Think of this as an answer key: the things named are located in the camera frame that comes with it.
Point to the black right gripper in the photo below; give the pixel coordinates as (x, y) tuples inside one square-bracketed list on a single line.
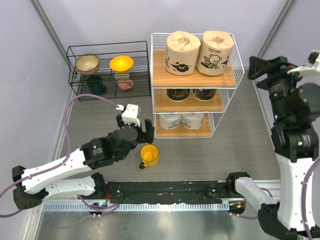
[(274, 69)]

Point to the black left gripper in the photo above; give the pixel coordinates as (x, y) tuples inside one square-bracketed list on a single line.
[(148, 137)]

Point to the brown roll front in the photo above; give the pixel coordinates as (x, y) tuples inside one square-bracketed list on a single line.
[(214, 53)]

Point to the brown roll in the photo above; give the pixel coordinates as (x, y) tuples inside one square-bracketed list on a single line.
[(214, 53), (181, 53)]

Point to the black toilet paper roll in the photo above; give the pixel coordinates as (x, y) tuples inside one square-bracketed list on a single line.
[(178, 94)]

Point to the white toilet paper roll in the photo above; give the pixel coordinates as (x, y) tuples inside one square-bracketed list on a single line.
[(192, 121)]

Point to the black roll front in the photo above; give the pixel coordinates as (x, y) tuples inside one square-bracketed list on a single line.
[(204, 94)]

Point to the white wire wooden shelf rack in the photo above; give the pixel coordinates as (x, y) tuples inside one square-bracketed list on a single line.
[(161, 80)]

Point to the brown roll back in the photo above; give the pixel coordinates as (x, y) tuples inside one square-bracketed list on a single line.
[(181, 53)]

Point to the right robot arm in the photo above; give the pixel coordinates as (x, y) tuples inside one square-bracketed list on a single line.
[(292, 215)]

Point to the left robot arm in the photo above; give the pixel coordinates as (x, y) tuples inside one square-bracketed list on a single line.
[(30, 183)]

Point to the yellow enamel mug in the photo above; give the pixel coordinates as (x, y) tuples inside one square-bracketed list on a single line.
[(149, 155)]

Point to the pink mug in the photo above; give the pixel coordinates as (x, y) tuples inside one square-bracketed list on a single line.
[(125, 84)]

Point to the beige small cup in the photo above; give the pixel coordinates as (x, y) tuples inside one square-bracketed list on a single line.
[(121, 76)]

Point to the dark green mug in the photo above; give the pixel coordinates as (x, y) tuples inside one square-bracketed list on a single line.
[(96, 85)]

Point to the orange bowl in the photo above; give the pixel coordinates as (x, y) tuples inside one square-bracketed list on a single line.
[(121, 63)]

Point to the beige brown bowl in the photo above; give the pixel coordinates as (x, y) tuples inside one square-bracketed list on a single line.
[(87, 64)]

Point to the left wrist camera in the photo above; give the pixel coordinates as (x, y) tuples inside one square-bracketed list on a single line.
[(129, 114)]

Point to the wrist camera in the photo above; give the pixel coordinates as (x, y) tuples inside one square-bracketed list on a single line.
[(129, 114), (311, 67)]

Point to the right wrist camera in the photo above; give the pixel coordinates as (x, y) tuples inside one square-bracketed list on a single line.
[(311, 67)]

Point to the black wire rack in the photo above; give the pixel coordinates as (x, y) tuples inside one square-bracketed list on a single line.
[(139, 73)]

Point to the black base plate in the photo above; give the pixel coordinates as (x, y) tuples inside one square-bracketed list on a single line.
[(170, 192)]

